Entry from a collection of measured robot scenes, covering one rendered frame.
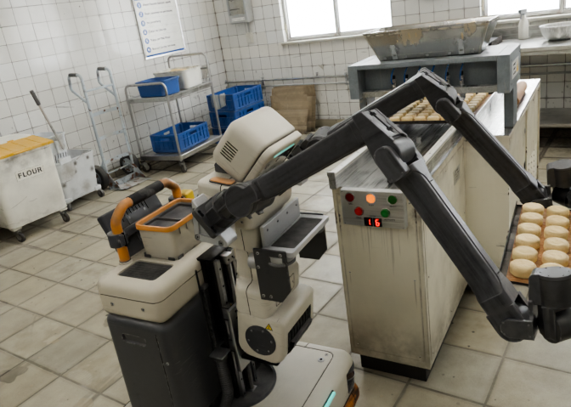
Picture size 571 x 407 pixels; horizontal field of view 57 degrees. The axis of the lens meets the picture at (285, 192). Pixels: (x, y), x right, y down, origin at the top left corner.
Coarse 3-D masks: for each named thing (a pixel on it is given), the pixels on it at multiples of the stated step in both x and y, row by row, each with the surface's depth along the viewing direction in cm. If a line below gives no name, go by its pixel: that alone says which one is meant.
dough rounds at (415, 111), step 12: (468, 96) 273; (480, 96) 269; (408, 108) 267; (420, 108) 263; (432, 108) 259; (480, 108) 254; (396, 120) 251; (408, 120) 248; (420, 120) 244; (432, 120) 241; (444, 120) 239
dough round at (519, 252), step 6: (522, 246) 116; (528, 246) 115; (516, 252) 114; (522, 252) 113; (528, 252) 113; (534, 252) 113; (516, 258) 114; (522, 258) 112; (528, 258) 112; (534, 258) 112
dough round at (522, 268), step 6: (510, 264) 110; (516, 264) 109; (522, 264) 109; (528, 264) 109; (534, 264) 108; (510, 270) 110; (516, 270) 108; (522, 270) 107; (528, 270) 107; (516, 276) 108; (522, 276) 107; (528, 276) 107
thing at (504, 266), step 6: (516, 204) 138; (516, 210) 138; (570, 210) 135; (516, 216) 135; (516, 222) 131; (510, 228) 126; (516, 228) 129; (510, 234) 126; (510, 240) 123; (510, 246) 120; (504, 252) 116; (510, 252) 118; (504, 258) 116; (510, 258) 116; (504, 264) 113; (504, 270) 111; (516, 282) 106
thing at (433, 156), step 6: (450, 132) 223; (456, 132) 229; (444, 138) 215; (450, 138) 221; (456, 138) 230; (438, 144) 208; (444, 144) 213; (450, 144) 221; (432, 150) 202; (438, 150) 205; (444, 150) 213; (426, 156) 197; (432, 156) 198; (438, 156) 206; (426, 162) 191; (432, 162) 199; (438, 162) 206; (432, 168) 199
